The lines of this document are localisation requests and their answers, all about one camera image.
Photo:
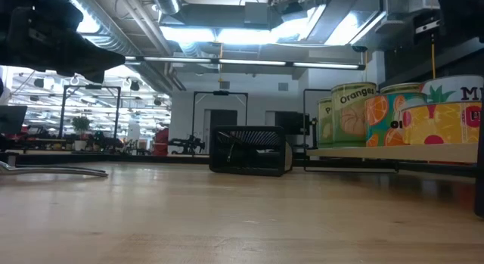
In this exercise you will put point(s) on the black background robot arm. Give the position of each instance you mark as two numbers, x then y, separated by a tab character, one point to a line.
189	145

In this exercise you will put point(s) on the wooden shelf with black frame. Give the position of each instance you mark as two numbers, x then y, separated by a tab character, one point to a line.
378	152

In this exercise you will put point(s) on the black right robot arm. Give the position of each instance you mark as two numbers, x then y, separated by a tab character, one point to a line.
461	10

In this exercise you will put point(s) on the tall green oranges can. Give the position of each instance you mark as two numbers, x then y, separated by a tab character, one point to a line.
351	120

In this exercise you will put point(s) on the narrow silver ceiling duct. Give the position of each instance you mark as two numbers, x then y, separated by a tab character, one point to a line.
166	1

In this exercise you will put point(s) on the black aluminium rig frame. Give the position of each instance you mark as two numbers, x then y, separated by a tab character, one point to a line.
151	158

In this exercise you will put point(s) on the dark monitor screen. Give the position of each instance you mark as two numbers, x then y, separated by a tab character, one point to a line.
11	120

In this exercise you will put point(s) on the metal box grater black frame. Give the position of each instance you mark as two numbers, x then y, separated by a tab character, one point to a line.
246	154

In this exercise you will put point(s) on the short teal mandarin oranges can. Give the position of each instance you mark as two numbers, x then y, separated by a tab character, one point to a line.
382	120

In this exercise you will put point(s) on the short yellow pineapple rings can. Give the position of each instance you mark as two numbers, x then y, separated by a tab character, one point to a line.
442	124

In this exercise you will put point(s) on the wide silver ceiling duct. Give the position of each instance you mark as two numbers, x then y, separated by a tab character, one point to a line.
109	33

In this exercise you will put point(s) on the black frame workstation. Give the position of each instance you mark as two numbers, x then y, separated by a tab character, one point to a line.
221	93
93	87

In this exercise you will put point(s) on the silver metal kitchen utensil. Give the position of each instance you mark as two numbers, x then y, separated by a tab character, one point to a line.
56	169

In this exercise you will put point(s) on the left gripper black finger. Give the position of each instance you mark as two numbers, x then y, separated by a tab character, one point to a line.
85	71
98	58

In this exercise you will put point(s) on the long ceiling light strip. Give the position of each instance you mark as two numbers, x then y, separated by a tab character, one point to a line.
227	61

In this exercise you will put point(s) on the white mixed fruit can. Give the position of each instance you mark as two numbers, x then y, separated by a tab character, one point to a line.
457	90

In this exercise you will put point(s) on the red rounded background object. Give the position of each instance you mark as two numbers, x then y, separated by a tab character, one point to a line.
162	143

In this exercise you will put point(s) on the green potted plant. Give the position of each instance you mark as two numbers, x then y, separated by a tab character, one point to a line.
81	124

